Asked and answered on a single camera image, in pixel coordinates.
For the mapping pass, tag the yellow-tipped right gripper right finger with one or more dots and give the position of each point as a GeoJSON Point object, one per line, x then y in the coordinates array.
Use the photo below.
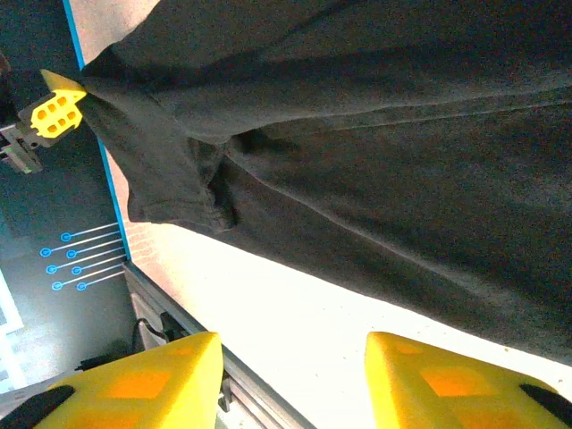
{"type": "Point", "coordinates": [447, 389]}

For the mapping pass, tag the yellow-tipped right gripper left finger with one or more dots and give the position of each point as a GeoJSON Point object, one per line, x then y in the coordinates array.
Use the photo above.
{"type": "Point", "coordinates": [147, 389]}

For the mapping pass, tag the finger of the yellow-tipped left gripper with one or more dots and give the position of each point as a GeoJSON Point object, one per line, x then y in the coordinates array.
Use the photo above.
{"type": "Point", "coordinates": [42, 125]}
{"type": "Point", "coordinates": [58, 82]}

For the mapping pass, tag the black t-shirt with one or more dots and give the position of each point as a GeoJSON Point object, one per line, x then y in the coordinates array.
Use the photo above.
{"type": "Point", "coordinates": [357, 179]}

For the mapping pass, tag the blue table edge strip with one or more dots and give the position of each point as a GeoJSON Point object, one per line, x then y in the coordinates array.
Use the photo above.
{"type": "Point", "coordinates": [115, 201]}

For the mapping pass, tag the aluminium mounting rail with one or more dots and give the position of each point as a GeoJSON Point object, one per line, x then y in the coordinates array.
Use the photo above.
{"type": "Point", "coordinates": [241, 393]}

